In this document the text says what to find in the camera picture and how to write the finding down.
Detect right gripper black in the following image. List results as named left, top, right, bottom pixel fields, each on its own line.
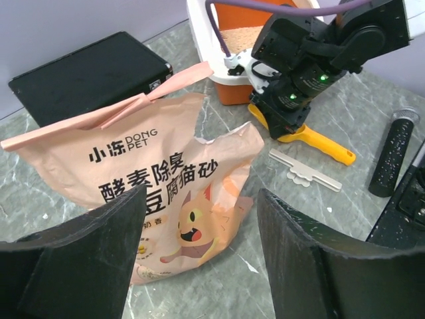
left=251, top=15, right=345, bottom=140

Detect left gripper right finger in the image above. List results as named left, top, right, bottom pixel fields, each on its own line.
left=257, top=188, right=424, bottom=318

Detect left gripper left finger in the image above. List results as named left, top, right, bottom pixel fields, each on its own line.
left=1, top=185, right=147, bottom=318

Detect yellow plastic litter scoop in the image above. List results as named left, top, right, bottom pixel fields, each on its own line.
left=248, top=104, right=356, bottom=165

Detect beige bag sealing clip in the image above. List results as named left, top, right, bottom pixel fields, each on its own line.
left=268, top=149, right=342, bottom=193

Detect pink cat litter bag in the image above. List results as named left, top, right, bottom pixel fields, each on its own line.
left=0, top=60, right=266, bottom=286

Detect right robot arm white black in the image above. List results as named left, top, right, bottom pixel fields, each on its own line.
left=250, top=1, right=410, bottom=140

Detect cream orange litter box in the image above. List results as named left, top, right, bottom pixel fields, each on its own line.
left=186, top=0, right=272, bottom=106

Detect clean litter granules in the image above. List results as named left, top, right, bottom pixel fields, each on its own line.
left=220, top=26, right=262, bottom=54

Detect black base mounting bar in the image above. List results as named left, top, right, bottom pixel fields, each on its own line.
left=366, top=145, right=425, bottom=249

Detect black speckled microphone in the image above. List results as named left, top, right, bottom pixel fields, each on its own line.
left=368, top=107, right=420, bottom=198

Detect black carrying case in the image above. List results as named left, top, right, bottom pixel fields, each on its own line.
left=9, top=31, right=173, bottom=127

